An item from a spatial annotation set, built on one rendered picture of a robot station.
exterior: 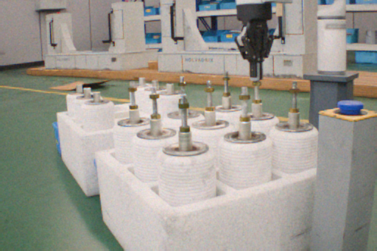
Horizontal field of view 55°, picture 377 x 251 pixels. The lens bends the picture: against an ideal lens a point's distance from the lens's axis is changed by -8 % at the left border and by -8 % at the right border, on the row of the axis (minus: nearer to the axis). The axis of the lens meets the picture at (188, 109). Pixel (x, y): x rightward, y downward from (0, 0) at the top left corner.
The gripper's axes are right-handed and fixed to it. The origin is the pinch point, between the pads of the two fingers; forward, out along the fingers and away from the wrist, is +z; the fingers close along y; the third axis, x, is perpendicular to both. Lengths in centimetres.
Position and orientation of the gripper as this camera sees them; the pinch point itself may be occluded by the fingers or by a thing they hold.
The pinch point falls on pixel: (256, 71)
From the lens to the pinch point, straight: 84.2
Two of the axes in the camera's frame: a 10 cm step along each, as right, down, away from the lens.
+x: 7.5, 0.9, -6.5
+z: 0.5, 9.8, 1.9
